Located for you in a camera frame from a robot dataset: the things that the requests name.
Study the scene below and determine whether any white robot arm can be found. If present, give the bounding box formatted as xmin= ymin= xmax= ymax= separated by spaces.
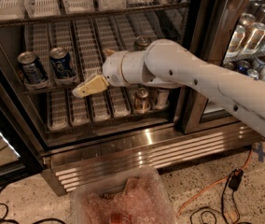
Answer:
xmin=73 ymin=39 xmax=265 ymax=137

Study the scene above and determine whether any orange extension cable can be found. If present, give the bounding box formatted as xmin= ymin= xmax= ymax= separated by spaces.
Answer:
xmin=175 ymin=145 xmax=254 ymax=217

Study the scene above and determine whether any blue pepsi can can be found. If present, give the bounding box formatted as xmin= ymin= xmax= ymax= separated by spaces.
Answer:
xmin=18 ymin=51 xmax=49 ymax=85
xmin=236 ymin=60 xmax=250 ymax=75
xmin=49 ymin=47 xmax=77 ymax=79

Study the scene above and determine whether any blue pepsi can behind glass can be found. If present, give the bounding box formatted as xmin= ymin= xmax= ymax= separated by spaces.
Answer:
xmin=236 ymin=60 xmax=250 ymax=75

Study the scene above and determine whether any red soda can in bin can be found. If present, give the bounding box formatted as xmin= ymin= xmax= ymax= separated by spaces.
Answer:
xmin=109 ymin=214 xmax=132 ymax=224

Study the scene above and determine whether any black power adapter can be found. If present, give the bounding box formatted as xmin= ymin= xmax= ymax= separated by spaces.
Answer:
xmin=229 ymin=169 xmax=244 ymax=191

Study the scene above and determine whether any blue tape cross mark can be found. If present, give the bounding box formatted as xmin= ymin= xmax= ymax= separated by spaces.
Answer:
xmin=253 ymin=143 xmax=265 ymax=162

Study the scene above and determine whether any stainless fridge base grille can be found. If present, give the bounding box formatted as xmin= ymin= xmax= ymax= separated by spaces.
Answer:
xmin=41 ymin=122 xmax=262 ymax=196

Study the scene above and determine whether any bronze can bottom shelf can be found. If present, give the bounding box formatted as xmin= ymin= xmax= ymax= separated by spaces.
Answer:
xmin=133 ymin=88 xmax=150 ymax=113

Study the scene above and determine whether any fridge glass door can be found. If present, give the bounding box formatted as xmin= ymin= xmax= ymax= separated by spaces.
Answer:
xmin=180 ymin=0 xmax=265 ymax=134

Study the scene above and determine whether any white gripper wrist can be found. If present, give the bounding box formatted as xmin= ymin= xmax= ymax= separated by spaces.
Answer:
xmin=72 ymin=49 xmax=153 ymax=98

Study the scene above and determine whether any black cable left floor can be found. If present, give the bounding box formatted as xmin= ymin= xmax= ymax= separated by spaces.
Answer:
xmin=0 ymin=184 xmax=65 ymax=224

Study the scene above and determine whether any clear plastic bin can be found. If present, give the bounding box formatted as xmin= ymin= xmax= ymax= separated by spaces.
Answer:
xmin=71 ymin=166 xmax=177 ymax=224

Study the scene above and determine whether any open fridge door left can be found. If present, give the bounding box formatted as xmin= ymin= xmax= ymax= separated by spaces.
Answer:
xmin=0 ymin=70 xmax=43 ymax=188

